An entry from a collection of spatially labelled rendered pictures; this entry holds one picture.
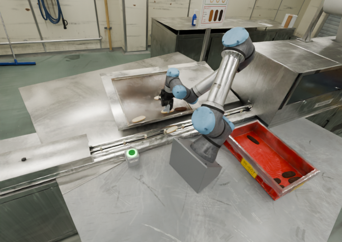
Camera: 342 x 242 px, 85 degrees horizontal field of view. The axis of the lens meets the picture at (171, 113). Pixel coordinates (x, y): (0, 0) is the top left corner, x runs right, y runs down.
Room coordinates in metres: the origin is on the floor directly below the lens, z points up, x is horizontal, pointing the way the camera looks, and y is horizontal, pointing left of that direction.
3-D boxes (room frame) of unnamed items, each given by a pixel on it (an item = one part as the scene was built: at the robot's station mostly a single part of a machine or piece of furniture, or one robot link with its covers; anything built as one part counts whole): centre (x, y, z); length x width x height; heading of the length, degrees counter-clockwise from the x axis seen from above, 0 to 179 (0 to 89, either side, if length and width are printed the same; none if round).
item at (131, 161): (0.67, 0.19, 0.84); 0.08 x 0.08 x 0.11; 30
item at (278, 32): (5.11, -2.02, 0.40); 1.30 x 0.85 x 0.80; 120
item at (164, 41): (3.72, -0.51, 0.51); 1.93 x 1.05 x 1.02; 120
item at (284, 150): (0.81, -0.62, 0.88); 0.49 x 0.34 x 0.10; 31
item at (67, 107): (1.47, 0.25, 0.41); 1.80 x 1.16 x 0.82; 135
